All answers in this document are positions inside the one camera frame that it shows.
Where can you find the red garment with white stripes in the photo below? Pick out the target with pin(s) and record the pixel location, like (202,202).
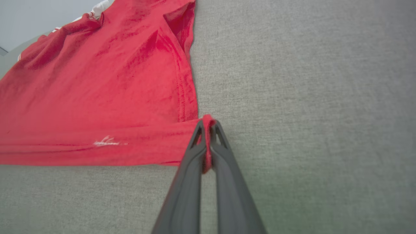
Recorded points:
(97,97)

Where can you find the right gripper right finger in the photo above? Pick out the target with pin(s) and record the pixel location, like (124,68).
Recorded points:
(232,195)

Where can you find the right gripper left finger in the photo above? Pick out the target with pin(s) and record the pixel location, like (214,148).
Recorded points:
(185,195)

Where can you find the grey fabric sofa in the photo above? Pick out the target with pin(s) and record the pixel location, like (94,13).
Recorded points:
(308,113)

